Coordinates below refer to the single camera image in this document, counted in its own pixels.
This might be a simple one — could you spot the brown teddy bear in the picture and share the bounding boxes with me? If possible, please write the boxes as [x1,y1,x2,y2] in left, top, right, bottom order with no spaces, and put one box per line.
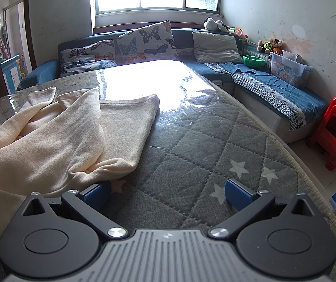
[269,38,283,54]

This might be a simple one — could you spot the panda plush toy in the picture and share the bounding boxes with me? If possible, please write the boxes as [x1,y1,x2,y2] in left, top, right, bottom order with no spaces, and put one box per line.
[204,17,229,33]

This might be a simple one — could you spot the blue cabinet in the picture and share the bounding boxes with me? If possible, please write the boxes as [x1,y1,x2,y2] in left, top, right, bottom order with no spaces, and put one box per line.
[0,54,21,94]

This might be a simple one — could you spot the colourful toy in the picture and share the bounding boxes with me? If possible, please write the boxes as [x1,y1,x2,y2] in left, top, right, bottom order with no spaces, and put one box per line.
[229,27,248,39]

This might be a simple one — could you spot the green plush toy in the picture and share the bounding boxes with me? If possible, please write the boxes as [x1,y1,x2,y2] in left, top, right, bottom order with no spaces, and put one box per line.
[256,40,271,53]

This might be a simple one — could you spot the cream garment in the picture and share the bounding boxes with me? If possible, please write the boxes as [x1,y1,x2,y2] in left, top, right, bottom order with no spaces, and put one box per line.
[0,86,160,250]

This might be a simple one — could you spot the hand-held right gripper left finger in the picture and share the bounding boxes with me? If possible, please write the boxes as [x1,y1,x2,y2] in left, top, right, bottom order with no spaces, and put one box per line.
[21,180,127,239]

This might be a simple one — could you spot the hanging coat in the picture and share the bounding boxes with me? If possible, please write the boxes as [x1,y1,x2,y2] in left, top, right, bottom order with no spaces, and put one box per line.
[0,25,10,59]

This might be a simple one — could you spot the large butterfly print pillow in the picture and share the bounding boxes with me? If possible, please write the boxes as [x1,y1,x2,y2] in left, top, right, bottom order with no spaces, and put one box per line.
[116,20,179,65]

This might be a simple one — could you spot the patterned blue sofa cover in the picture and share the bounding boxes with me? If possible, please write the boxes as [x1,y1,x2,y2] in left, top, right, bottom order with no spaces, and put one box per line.
[205,62,329,131]

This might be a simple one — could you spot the brown wooden door frame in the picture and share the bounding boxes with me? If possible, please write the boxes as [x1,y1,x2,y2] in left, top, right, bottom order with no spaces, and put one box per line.
[0,0,37,102]

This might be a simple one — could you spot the clear plastic storage box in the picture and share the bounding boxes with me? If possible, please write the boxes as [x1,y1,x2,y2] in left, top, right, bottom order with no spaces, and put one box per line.
[269,50,313,88]

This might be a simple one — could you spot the blue sofa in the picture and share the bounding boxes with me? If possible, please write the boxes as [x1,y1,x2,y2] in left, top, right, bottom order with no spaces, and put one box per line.
[16,28,329,144]

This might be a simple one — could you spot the grey pillow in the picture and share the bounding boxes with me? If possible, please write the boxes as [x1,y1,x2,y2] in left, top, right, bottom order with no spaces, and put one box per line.
[192,31,243,64]

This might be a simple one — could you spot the green bowl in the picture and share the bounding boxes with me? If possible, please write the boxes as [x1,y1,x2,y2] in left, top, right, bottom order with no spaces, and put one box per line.
[242,55,266,68]

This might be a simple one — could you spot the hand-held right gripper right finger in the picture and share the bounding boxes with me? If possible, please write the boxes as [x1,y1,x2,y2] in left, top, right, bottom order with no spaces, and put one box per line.
[209,179,315,238]

